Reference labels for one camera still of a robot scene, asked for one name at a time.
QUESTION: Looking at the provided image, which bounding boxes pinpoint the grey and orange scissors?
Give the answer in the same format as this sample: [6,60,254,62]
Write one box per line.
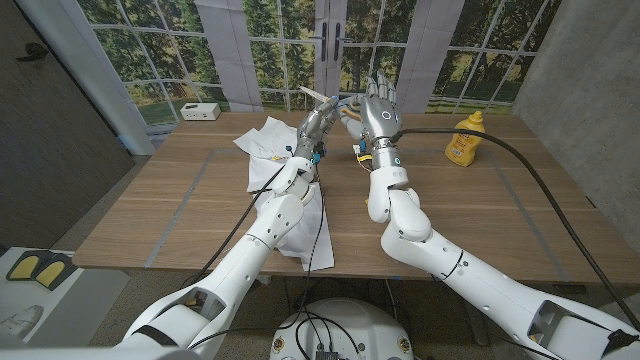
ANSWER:
[298,85,364,122]

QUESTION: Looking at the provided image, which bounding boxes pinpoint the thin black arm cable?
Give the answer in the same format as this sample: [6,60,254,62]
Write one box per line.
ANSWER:
[187,164,326,350]
[434,277,561,360]

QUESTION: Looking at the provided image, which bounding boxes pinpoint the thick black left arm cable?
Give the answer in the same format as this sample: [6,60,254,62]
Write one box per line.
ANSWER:
[179,167,289,289]

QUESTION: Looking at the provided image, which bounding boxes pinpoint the white power socket box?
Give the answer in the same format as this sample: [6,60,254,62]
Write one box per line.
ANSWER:
[179,102,222,122]

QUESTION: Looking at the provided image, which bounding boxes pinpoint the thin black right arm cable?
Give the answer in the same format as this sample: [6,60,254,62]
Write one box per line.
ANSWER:
[434,277,561,360]

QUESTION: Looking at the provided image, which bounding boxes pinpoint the creased white paper sheet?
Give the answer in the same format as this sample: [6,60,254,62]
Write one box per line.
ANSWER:
[254,180,336,273]

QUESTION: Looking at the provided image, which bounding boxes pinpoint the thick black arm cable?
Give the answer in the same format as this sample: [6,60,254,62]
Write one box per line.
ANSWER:
[179,167,289,289]
[389,127,640,331]

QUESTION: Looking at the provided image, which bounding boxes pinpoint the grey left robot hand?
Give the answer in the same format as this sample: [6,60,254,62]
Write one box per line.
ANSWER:
[294,95,341,160]

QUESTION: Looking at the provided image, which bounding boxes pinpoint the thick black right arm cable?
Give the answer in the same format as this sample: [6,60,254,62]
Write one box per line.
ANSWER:
[389,127,640,331]

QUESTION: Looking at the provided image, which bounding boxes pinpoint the yellow mustard bottle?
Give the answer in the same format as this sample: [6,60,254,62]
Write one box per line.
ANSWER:
[444,110,487,168]

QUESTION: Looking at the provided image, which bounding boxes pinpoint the crumpled white paper sheet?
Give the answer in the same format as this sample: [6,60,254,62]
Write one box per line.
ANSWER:
[233,116,314,194]

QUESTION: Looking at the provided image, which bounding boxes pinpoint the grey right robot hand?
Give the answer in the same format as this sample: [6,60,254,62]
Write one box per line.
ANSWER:
[340,69,405,171]

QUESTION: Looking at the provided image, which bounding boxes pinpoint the printed forest window backdrop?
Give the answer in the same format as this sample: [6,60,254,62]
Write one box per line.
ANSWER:
[77,0,564,127]

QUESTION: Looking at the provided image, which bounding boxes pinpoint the white backdrop frame post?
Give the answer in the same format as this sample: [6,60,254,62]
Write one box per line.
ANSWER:
[14,0,157,156]

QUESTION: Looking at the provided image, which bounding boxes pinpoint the grey table leg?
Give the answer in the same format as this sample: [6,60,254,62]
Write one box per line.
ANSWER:
[462,299,490,347]

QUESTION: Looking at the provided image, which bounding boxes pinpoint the white sneaker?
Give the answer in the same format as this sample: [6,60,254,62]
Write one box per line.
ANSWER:
[0,304,45,339]

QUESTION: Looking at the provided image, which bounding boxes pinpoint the white robot torso base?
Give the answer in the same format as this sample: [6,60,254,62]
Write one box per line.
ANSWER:
[269,298,415,360]

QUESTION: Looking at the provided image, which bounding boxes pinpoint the yellow black foot pedal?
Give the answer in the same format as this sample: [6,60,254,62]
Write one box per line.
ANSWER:
[5,251,41,282]
[32,254,76,291]

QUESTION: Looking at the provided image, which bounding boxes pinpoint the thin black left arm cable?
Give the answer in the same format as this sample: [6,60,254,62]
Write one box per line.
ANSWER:
[187,164,326,350]

